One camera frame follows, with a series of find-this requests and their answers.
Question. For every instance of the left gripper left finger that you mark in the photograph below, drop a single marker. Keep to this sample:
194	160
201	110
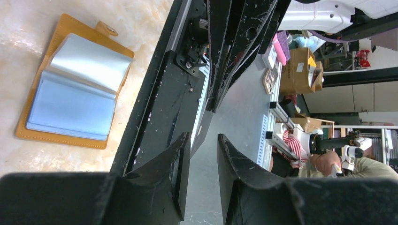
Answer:
154	194

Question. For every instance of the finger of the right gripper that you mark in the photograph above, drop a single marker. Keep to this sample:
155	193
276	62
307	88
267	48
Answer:
218	12
249	20

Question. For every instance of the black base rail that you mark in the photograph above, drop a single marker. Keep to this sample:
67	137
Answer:
168	98

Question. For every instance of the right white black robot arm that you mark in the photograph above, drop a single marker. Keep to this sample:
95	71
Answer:
346	20

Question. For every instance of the red white striped cloth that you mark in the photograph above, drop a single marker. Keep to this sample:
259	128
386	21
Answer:
295	145

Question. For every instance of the small brown cardboard box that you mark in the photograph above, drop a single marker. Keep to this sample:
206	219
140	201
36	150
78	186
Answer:
307	123

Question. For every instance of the pink bottle orange cap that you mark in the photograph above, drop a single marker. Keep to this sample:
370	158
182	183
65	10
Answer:
279	51

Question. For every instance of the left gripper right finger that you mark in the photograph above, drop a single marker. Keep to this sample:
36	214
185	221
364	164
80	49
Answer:
251	195

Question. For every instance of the person's bare hand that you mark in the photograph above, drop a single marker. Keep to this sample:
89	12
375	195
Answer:
325	162

